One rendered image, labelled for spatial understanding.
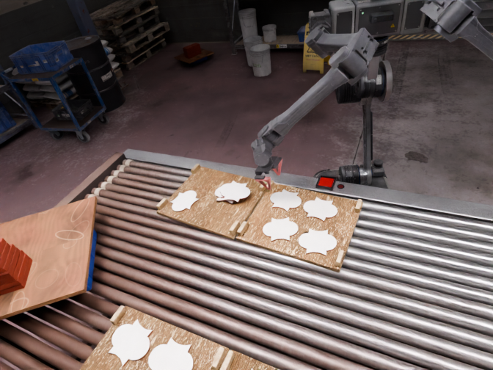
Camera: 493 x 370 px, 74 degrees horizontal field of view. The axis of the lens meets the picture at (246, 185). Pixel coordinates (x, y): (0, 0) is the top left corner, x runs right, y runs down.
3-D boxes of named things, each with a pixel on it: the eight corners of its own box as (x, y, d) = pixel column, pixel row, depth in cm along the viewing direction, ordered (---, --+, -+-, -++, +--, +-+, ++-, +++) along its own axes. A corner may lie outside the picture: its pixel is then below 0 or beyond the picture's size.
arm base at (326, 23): (329, 41, 148) (330, 12, 140) (332, 48, 142) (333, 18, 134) (310, 44, 150) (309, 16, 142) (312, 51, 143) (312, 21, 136)
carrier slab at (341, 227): (272, 184, 152) (271, 182, 151) (362, 204, 134) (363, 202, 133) (236, 240, 130) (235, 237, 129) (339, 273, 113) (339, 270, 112)
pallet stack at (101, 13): (137, 45, 691) (120, -2, 634) (176, 44, 652) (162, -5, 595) (94, 70, 605) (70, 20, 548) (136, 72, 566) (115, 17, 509)
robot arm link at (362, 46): (390, 44, 101) (370, 21, 97) (361, 81, 104) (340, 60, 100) (330, 42, 141) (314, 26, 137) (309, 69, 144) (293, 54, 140)
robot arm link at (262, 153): (282, 135, 129) (266, 122, 126) (287, 149, 120) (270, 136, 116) (263, 156, 134) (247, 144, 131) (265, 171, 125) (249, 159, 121)
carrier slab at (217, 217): (199, 168, 171) (199, 165, 170) (270, 185, 152) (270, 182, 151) (157, 213, 149) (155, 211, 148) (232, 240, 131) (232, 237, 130)
